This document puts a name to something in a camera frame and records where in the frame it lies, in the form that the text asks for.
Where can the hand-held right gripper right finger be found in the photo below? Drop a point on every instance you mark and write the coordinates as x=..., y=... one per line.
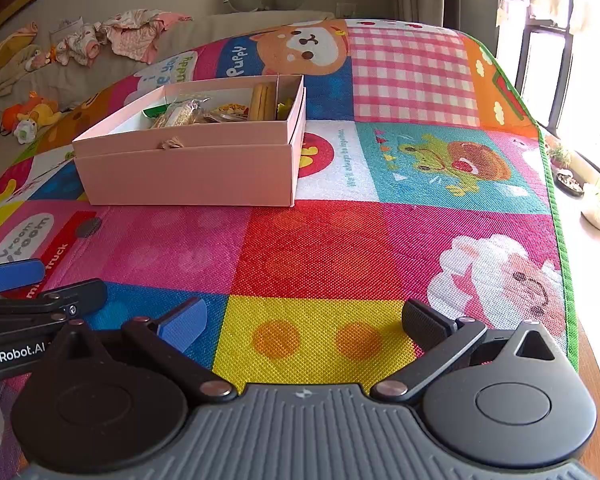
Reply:
x=422, y=322

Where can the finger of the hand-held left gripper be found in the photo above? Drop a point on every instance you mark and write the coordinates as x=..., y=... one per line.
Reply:
x=80, y=294
x=15, y=275

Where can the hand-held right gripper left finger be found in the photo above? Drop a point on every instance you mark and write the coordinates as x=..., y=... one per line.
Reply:
x=185, y=322

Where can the pink cardboard box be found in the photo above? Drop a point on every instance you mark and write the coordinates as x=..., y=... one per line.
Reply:
x=190, y=175

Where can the green snack packet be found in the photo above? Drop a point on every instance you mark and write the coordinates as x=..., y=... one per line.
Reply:
x=154, y=110

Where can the clear packet brown snack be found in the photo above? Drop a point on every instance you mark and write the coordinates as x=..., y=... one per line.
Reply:
x=180, y=114

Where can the orange print snack packet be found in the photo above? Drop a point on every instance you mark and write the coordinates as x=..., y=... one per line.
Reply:
x=230, y=112

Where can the clear long bread packet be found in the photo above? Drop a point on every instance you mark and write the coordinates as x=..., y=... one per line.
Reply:
x=261, y=102

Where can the yellow green packet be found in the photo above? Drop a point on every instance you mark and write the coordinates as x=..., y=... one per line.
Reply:
x=285, y=105

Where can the colourful cartoon play mat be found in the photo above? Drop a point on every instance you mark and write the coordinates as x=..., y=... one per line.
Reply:
x=330, y=240

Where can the white green small toy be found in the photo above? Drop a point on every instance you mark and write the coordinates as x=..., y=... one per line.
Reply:
x=24, y=132

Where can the orange plush toy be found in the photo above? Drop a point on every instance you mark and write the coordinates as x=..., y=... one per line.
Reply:
x=32, y=107

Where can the dark plant bowl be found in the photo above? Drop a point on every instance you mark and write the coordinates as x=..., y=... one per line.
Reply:
x=570, y=185

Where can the small potted plant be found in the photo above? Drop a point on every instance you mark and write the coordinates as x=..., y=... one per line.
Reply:
x=561, y=157

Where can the pink yellow cloth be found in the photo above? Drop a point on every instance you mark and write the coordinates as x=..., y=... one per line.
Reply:
x=7, y=50

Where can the pile of pink clothes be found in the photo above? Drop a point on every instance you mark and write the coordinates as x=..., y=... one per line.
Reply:
x=130, y=35

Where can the dark window frame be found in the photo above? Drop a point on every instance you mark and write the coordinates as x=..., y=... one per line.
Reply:
x=530, y=70

